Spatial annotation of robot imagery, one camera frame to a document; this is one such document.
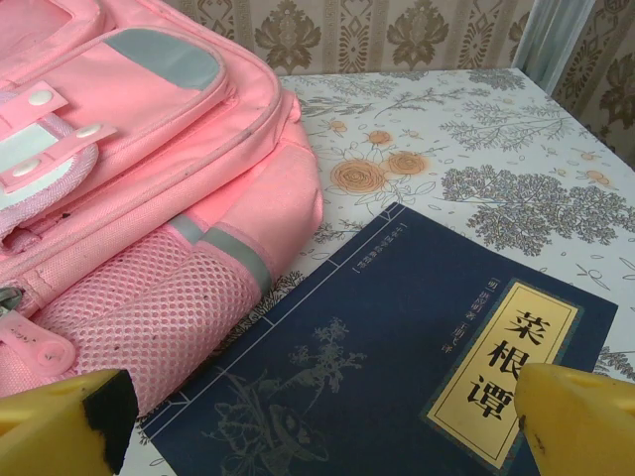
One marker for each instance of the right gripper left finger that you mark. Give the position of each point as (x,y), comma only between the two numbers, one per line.
(39,436)

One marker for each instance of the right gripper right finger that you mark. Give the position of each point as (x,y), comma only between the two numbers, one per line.
(570,426)

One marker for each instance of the dark blue book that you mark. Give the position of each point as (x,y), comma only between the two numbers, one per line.
(357,357)

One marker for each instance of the pink school backpack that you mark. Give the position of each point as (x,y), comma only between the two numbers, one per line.
(149,149)

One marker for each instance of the aluminium frame post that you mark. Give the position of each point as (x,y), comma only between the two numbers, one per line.
(538,39)

